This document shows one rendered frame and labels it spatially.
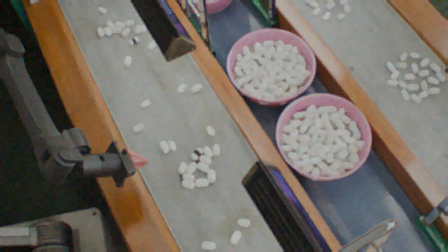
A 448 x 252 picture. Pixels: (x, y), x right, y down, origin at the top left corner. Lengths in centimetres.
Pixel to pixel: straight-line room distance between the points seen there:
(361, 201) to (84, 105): 85
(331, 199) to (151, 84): 63
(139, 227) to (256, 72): 58
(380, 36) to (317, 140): 44
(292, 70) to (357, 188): 41
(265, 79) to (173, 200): 46
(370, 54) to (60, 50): 99
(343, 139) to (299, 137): 13
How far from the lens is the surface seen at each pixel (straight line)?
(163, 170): 139
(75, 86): 157
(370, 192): 145
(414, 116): 152
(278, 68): 154
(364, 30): 167
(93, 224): 168
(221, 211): 133
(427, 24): 172
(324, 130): 145
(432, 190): 140
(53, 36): 173
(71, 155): 114
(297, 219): 93
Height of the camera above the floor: 200
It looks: 61 degrees down
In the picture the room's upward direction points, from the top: 6 degrees counter-clockwise
